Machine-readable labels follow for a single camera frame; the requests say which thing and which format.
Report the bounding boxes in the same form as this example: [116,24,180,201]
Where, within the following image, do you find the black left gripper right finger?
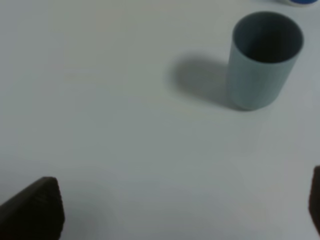
[308,165,320,235]

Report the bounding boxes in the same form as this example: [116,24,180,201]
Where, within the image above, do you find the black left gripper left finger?
[0,176,65,240]

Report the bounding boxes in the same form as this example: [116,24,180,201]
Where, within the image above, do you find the teal green plastic cup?
[226,11,304,111]

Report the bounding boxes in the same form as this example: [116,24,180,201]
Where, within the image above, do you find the blue sleeved paper cup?
[278,0,320,7]

